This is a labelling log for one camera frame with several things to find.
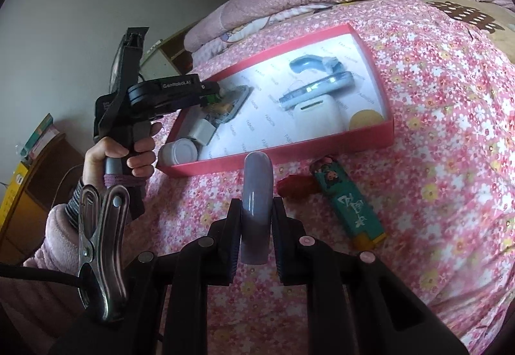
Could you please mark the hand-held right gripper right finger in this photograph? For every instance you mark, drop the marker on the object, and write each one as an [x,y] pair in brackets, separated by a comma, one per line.
[281,250]

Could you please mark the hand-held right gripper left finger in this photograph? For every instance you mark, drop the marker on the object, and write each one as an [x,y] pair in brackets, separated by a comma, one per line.
[233,246]

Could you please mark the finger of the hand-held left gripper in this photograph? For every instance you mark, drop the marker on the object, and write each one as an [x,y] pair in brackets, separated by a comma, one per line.
[209,99]

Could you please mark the grey plastic mounting plate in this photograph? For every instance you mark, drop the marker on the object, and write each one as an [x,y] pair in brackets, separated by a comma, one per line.
[238,97]

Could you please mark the red cardboard box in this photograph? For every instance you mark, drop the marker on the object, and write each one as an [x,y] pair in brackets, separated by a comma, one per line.
[257,125]

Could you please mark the grey lilac bangle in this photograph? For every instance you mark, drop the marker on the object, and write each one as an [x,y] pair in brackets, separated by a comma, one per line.
[256,194]

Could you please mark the person's left hand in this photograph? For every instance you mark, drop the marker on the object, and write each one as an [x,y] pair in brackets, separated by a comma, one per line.
[96,156]

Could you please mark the white plastic block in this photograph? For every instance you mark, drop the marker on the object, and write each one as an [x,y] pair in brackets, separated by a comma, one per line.
[203,131]

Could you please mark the grey open shelf cabinet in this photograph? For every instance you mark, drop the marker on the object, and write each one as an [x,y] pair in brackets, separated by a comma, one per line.
[169,49]

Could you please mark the white round bottle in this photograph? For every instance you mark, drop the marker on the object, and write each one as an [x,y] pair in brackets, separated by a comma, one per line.
[179,152]

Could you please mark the red hair clip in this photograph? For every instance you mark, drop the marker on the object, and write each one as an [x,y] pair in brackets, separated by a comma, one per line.
[295,185]

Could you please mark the teal printed tube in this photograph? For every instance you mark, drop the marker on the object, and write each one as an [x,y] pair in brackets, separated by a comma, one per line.
[346,202]

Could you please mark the cartoon print blanket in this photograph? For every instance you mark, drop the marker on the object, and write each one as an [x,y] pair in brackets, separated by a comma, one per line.
[249,27]

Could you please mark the white rounded case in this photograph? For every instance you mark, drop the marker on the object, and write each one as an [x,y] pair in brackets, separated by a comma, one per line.
[318,117]

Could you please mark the light blue oval device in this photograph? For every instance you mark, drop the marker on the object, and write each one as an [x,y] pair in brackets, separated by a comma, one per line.
[322,87]

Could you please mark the stack of books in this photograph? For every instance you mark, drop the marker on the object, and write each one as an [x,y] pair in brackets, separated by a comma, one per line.
[40,137]

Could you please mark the metal spring clip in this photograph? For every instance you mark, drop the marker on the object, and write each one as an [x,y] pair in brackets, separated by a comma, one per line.
[100,250]

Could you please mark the wooden bedside table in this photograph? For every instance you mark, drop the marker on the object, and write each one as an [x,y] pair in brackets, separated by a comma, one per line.
[44,186]

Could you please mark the yellow round disc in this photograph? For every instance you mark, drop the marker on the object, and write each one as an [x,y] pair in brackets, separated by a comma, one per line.
[365,121]

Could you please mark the yellow box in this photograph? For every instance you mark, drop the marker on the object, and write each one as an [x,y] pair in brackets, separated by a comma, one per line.
[14,194]

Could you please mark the pink floral bedsheet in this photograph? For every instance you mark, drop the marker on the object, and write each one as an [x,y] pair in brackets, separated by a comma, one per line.
[442,137]

